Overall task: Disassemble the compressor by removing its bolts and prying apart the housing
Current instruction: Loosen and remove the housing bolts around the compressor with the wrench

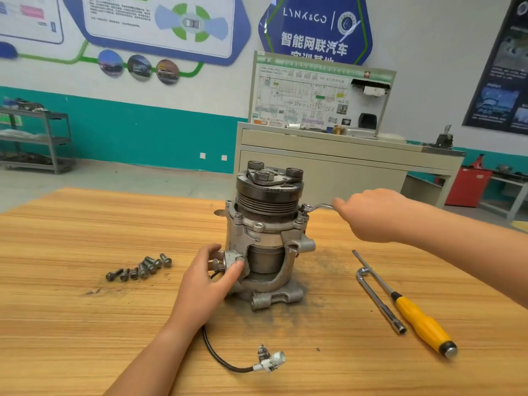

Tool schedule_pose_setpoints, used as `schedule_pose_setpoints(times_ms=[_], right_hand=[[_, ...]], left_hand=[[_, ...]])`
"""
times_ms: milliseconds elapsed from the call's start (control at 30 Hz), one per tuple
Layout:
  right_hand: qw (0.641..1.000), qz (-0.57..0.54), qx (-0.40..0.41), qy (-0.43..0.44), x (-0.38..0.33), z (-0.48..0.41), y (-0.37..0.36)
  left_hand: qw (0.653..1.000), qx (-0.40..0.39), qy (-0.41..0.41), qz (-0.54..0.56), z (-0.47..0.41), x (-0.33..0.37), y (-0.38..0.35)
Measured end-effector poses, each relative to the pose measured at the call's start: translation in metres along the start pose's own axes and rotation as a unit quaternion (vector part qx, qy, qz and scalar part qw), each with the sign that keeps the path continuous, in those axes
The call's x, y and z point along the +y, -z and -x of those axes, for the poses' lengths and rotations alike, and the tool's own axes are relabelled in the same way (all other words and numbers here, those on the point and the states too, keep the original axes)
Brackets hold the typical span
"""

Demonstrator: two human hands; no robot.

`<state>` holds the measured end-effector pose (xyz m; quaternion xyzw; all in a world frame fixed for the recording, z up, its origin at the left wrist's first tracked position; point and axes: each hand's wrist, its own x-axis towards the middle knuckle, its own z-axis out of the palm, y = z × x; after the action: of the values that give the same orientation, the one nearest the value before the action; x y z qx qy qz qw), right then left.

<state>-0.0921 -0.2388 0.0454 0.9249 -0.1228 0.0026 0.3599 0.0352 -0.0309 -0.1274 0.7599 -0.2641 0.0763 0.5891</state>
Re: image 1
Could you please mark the person's left hand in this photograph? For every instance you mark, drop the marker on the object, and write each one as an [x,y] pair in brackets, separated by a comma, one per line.
[202,292]

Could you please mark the person's right hand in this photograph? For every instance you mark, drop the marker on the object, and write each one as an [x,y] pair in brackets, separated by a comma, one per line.
[375,214]

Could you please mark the silver combination wrench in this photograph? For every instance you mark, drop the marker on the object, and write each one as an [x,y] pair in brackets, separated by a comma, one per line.
[318,208]

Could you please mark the grey metal compressor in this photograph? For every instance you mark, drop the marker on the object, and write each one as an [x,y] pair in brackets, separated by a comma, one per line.
[268,235]

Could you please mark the person's left forearm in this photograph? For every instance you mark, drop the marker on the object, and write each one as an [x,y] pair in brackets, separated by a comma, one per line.
[153,367]

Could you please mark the person's right forearm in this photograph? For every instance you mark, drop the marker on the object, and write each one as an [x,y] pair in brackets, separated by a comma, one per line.
[478,247]

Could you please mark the beige workbench cabinet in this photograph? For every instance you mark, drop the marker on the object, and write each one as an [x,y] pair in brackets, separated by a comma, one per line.
[355,160]

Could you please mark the dark round table grommet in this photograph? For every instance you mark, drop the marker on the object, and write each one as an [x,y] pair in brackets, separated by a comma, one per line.
[220,213]

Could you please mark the silver L-shaped socket wrench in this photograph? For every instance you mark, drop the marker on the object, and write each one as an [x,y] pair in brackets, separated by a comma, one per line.
[379,299]

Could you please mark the red cabinet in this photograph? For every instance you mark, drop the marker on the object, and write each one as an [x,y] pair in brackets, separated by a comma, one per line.
[468,185]

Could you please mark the small black device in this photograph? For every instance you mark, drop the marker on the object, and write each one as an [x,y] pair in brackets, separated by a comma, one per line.
[444,138]

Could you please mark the white wiring display board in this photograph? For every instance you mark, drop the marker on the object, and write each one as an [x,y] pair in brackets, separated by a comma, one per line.
[297,94]

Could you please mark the grey metal shelf cart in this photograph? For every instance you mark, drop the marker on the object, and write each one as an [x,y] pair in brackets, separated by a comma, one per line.
[35,140]

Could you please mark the blue rounded infographic panel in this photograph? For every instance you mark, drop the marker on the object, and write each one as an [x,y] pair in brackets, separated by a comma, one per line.
[132,28]

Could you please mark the dark wall poster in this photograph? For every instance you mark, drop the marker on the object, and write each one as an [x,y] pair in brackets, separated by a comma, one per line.
[503,74]

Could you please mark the blue hexagon wall sign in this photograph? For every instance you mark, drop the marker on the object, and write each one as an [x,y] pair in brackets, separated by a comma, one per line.
[313,28]

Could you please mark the round photo wall decal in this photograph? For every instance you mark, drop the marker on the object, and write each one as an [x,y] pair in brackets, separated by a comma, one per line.
[167,71]
[139,66]
[110,62]

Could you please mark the white infographic wall panel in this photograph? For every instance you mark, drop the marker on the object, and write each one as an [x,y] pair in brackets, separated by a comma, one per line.
[29,16]

